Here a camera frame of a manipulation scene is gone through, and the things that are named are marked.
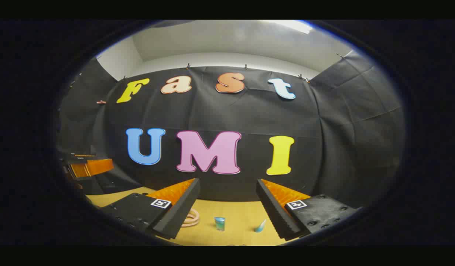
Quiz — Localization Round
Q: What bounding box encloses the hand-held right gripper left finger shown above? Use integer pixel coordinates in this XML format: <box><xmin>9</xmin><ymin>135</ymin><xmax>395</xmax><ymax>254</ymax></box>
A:
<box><xmin>100</xmin><ymin>178</ymin><xmax>201</xmax><ymax>240</ymax></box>

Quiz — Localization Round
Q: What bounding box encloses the black backdrop cloth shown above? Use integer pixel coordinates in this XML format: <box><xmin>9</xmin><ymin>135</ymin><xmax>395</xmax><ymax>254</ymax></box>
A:
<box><xmin>57</xmin><ymin>50</ymin><xmax>405</xmax><ymax>209</ymax></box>

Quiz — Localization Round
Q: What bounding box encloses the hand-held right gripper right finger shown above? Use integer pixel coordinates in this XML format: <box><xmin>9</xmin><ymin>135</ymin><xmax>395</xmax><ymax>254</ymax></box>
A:
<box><xmin>256</xmin><ymin>179</ymin><xmax>363</xmax><ymax>241</ymax></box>

